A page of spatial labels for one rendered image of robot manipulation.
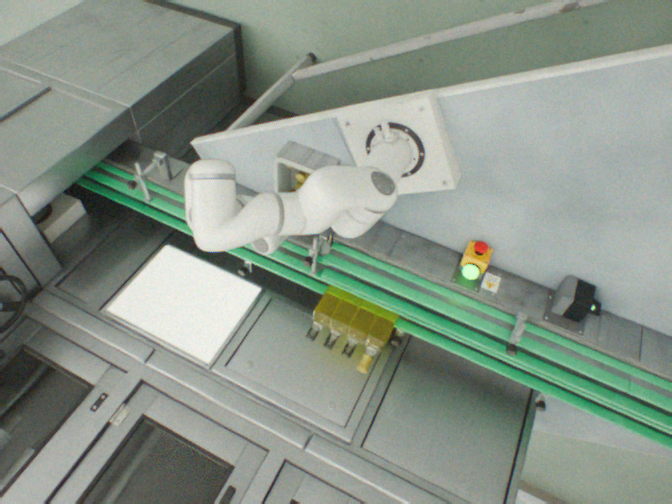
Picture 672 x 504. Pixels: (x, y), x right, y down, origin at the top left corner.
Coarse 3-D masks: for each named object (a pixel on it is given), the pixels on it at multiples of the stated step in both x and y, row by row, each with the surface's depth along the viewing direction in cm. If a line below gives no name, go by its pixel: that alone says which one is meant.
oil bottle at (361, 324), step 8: (368, 304) 147; (376, 304) 147; (360, 312) 145; (368, 312) 145; (376, 312) 146; (352, 320) 143; (360, 320) 143; (368, 320) 144; (352, 328) 141; (360, 328) 142; (368, 328) 142; (352, 336) 141; (360, 336) 140; (360, 344) 142
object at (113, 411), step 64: (64, 192) 193; (64, 256) 173; (128, 256) 176; (64, 320) 156; (0, 384) 145; (64, 384) 146; (128, 384) 145; (192, 384) 144; (384, 384) 150; (448, 384) 152; (512, 384) 153; (0, 448) 134; (64, 448) 134; (128, 448) 136; (192, 448) 137; (256, 448) 138; (320, 448) 135; (384, 448) 139; (448, 448) 140; (512, 448) 141
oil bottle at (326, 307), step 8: (328, 288) 150; (336, 288) 150; (328, 296) 148; (336, 296) 148; (320, 304) 146; (328, 304) 146; (336, 304) 147; (320, 312) 144; (328, 312) 145; (312, 320) 145; (320, 320) 143; (328, 320) 144
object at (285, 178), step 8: (280, 160) 140; (280, 168) 145; (288, 168) 150; (296, 168) 150; (304, 168) 138; (280, 176) 147; (288, 176) 152; (280, 184) 150; (288, 184) 154; (280, 192) 152; (288, 192) 157
